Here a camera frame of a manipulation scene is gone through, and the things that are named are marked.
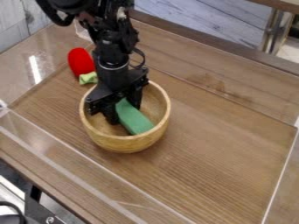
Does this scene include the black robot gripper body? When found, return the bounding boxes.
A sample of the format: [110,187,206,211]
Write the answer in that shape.
[84,62,151,116]

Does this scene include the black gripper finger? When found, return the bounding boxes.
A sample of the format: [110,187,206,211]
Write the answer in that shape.
[126,87,143,109]
[102,102,119,125]

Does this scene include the green foam block stick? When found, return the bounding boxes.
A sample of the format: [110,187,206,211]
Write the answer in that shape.
[117,98,155,135]

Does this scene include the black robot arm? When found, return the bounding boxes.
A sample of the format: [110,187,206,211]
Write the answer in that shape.
[35,0,149,125]

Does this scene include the brown wooden bowl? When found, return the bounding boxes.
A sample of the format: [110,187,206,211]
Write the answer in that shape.
[79,81,173,153]

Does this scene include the red plush strawberry toy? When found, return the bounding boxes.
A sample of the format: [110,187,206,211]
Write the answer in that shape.
[68,47,99,85]

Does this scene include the wooden chair in background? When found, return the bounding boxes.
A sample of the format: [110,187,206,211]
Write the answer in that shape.
[249,0,299,55]

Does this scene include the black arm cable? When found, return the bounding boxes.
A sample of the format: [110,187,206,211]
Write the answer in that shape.
[130,47,147,71]

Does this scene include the black cable under table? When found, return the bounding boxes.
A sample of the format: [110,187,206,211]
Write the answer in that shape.
[0,200,28,224]

